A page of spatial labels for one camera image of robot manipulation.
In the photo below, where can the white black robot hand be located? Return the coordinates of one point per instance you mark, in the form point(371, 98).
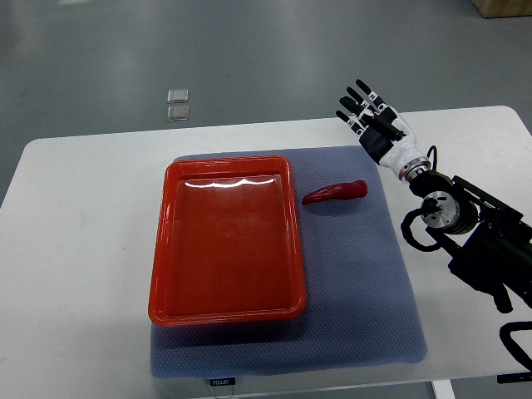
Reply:
point(389, 145)

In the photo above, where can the red pepper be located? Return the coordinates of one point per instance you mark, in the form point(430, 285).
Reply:
point(340, 191)

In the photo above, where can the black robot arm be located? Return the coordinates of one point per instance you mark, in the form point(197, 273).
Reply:
point(487, 240)

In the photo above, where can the red plastic tray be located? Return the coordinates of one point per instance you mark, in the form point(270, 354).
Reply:
point(228, 246)

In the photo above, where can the cardboard box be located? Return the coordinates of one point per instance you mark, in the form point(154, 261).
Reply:
point(503, 8)

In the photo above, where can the lower floor socket plate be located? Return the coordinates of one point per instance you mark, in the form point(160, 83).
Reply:
point(179, 112)

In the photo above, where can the floor socket plate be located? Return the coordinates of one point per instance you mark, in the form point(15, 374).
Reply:
point(179, 112)
point(180, 95)

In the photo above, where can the upper floor socket plate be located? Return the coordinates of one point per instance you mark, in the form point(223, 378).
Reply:
point(180, 95)

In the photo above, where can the blue-grey textured mat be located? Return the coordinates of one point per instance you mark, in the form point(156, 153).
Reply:
point(360, 310)

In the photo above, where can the white table leg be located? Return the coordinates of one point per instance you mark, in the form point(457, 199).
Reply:
point(442, 389)

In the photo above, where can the black table label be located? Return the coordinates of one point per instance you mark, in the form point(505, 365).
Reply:
point(222, 382)

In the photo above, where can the black table control panel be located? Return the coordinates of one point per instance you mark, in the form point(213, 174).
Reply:
point(514, 378)

